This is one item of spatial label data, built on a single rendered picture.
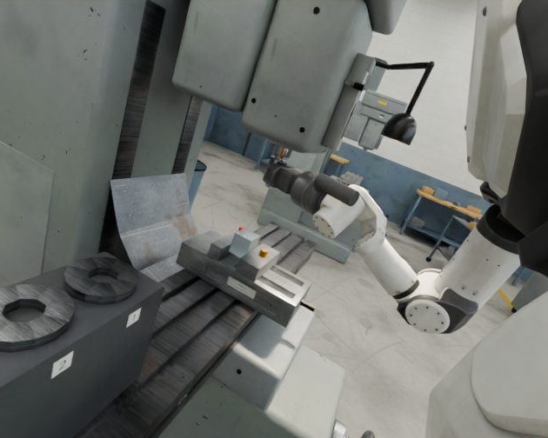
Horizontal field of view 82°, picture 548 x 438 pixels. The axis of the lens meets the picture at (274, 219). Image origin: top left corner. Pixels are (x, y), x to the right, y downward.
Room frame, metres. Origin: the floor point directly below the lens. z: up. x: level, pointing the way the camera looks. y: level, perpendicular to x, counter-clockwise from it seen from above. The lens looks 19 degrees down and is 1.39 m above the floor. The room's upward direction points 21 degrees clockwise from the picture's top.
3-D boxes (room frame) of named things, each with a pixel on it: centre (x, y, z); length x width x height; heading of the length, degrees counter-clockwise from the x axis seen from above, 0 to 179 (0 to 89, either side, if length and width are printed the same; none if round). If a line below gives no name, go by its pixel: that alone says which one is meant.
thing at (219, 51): (0.87, 0.23, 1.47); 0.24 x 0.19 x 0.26; 164
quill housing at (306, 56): (0.82, 0.05, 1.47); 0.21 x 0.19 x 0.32; 164
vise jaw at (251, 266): (0.77, 0.00, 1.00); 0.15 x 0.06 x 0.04; 164
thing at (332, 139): (0.79, -0.06, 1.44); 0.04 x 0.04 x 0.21; 74
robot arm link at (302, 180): (0.76, -0.03, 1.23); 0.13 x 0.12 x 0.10; 139
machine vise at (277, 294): (0.78, 0.02, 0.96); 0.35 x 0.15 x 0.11; 74
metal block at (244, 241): (0.79, 0.05, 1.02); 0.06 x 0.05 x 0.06; 164
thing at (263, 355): (0.82, 0.04, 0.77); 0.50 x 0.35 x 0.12; 74
